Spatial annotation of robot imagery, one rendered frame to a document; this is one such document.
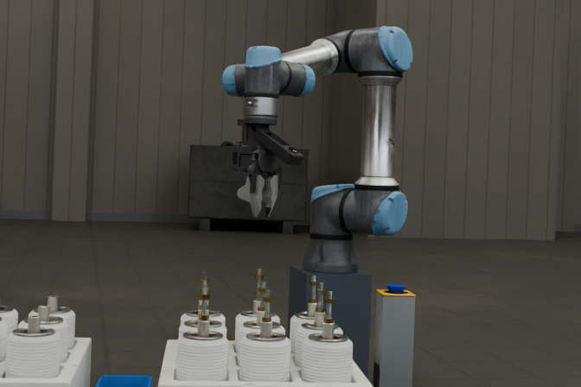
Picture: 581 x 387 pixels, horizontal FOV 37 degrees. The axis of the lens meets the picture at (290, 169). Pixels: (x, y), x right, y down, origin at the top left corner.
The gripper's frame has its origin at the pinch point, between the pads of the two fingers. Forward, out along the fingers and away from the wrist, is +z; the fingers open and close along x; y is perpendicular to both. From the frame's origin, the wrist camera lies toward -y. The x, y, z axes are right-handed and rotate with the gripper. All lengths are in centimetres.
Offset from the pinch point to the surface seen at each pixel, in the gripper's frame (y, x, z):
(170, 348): 12.8, 13.7, 29.7
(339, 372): -28.4, 11.1, 28.0
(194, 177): 390, -386, 2
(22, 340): 14, 50, 23
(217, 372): -11.5, 25.9, 28.5
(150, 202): 484, -426, 28
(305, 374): -22.3, 13.3, 29.0
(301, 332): -14.8, 4.9, 23.2
